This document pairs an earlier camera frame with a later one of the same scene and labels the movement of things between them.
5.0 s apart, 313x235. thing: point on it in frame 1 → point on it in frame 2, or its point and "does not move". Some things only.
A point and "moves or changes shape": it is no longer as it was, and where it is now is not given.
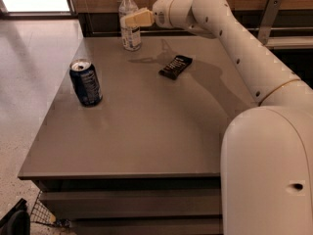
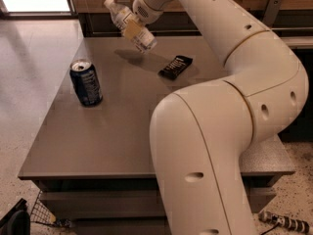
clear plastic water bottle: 130,35 moves or changes shape
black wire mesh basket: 40,211 does not move
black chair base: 17,221 does not move
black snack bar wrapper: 174,69 does not move
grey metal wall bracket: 269,17 does not move
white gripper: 160,12 → 147,8
